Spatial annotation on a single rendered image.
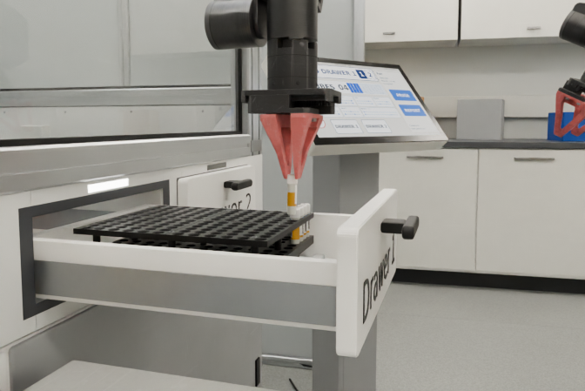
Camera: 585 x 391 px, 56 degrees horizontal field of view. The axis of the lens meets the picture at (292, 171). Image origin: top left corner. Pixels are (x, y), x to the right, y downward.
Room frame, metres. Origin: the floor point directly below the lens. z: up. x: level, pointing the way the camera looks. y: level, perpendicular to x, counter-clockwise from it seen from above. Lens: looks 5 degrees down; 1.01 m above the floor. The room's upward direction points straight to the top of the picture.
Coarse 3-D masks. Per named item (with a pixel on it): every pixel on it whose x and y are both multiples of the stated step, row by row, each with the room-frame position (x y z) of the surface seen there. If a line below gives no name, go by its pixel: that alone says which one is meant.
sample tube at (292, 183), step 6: (288, 174) 0.63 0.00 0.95; (288, 180) 0.62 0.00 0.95; (294, 180) 0.62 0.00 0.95; (288, 186) 0.62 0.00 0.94; (294, 186) 0.62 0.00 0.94; (288, 192) 0.62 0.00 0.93; (294, 192) 0.62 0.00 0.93; (288, 198) 0.62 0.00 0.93; (294, 198) 0.62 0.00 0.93; (288, 204) 0.62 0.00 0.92; (294, 204) 0.62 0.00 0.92; (288, 210) 0.62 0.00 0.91; (294, 210) 0.62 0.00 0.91
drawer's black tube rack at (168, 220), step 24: (120, 216) 0.66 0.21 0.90; (144, 216) 0.66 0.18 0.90; (168, 216) 0.66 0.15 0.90; (192, 216) 0.66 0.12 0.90; (216, 216) 0.66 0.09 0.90; (240, 216) 0.67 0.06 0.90; (264, 216) 0.66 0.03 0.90; (288, 216) 0.67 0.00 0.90; (96, 240) 0.59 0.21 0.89; (120, 240) 0.66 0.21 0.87; (144, 240) 0.66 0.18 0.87; (168, 240) 0.56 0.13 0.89; (192, 240) 0.54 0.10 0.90; (216, 240) 0.54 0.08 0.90; (240, 240) 0.53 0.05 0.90; (288, 240) 0.66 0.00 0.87; (312, 240) 0.68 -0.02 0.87
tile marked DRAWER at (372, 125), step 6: (360, 120) 1.47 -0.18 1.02; (366, 120) 1.49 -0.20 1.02; (372, 120) 1.50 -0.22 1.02; (378, 120) 1.52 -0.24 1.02; (384, 120) 1.53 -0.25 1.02; (366, 126) 1.47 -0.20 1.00; (372, 126) 1.48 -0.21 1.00; (378, 126) 1.50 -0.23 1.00; (384, 126) 1.51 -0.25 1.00; (372, 132) 1.46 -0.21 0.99; (378, 132) 1.48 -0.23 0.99; (384, 132) 1.49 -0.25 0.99; (390, 132) 1.51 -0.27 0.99
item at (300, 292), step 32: (320, 224) 0.71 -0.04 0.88; (64, 256) 0.54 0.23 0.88; (96, 256) 0.53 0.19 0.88; (128, 256) 0.52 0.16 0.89; (160, 256) 0.51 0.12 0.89; (192, 256) 0.50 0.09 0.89; (224, 256) 0.49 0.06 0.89; (256, 256) 0.49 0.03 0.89; (288, 256) 0.48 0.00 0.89; (64, 288) 0.54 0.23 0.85; (96, 288) 0.53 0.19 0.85; (128, 288) 0.52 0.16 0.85; (160, 288) 0.51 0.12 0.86; (192, 288) 0.50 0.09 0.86; (224, 288) 0.49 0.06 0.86; (256, 288) 0.48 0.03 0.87; (288, 288) 0.47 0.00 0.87; (320, 288) 0.46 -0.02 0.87; (256, 320) 0.48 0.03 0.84; (288, 320) 0.47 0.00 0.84; (320, 320) 0.46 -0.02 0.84
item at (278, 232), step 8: (304, 216) 0.66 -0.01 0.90; (312, 216) 0.68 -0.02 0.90; (288, 224) 0.61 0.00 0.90; (296, 224) 0.61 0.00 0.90; (264, 232) 0.57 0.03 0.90; (272, 232) 0.58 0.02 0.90; (280, 232) 0.57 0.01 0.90; (288, 232) 0.59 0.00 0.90; (256, 240) 0.52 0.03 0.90; (264, 240) 0.52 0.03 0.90; (272, 240) 0.54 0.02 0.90
